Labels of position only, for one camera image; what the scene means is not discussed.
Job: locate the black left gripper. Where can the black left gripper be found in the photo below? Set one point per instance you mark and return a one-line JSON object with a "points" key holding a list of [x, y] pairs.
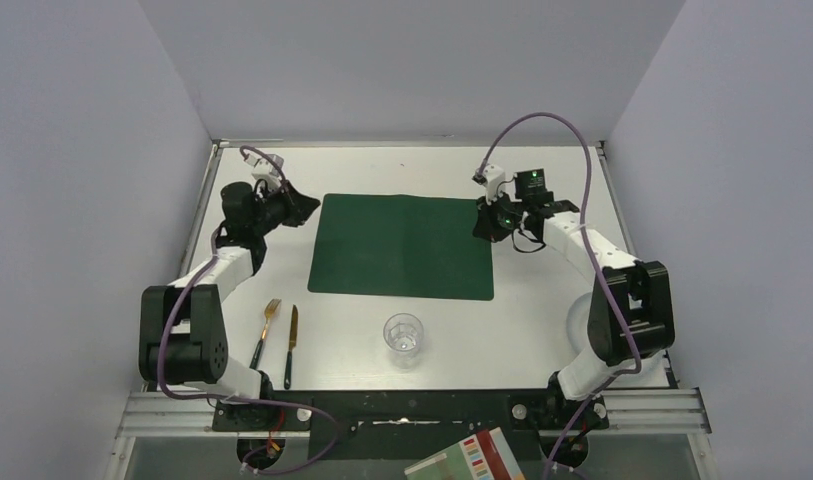
{"points": [[289, 206]]}

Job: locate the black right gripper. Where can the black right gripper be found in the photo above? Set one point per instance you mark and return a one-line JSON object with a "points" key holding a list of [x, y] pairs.
{"points": [[488, 223]]}

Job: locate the green placemat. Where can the green placemat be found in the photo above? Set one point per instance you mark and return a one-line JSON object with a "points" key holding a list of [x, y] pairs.
{"points": [[400, 246]]}

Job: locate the white plate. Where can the white plate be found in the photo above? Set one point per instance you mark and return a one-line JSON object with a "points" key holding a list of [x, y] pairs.
{"points": [[576, 324]]}

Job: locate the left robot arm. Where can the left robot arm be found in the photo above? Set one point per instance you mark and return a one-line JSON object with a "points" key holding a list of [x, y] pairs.
{"points": [[183, 342]]}

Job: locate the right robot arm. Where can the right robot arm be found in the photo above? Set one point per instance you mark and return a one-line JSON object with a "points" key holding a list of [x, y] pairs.
{"points": [[630, 315]]}

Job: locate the clear plastic cup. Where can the clear plastic cup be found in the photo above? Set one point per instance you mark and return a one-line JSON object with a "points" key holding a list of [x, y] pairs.
{"points": [[403, 334]]}

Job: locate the colourful booklet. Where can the colourful booklet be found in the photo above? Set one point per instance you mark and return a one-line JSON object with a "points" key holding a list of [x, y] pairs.
{"points": [[485, 455]]}

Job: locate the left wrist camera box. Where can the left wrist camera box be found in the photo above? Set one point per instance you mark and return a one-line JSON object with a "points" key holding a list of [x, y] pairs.
{"points": [[268, 171]]}

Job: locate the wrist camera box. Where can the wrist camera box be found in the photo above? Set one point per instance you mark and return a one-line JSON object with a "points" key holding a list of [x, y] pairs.
{"points": [[492, 178], [268, 171]]}

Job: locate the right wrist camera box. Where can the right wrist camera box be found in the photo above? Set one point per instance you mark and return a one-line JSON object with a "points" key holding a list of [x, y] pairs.
{"points": [[492, 178]]}

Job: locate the gold fork black handle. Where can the gold fork black handle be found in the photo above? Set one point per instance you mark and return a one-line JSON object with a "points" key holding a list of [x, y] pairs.
{"points": [[270, 313]]}

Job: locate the gold knife black handle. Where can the gold knife black handle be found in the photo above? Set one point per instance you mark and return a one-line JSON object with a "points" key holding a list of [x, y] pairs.
{"points": [[292, 342]]}

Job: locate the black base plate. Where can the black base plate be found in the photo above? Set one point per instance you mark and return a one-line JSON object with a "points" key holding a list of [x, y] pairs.
{"points": [[409, 424]]}

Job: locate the aluminium frame rail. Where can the aluminium frame rail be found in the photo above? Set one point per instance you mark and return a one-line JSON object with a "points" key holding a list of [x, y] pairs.
{"points": [[617, 411]]}

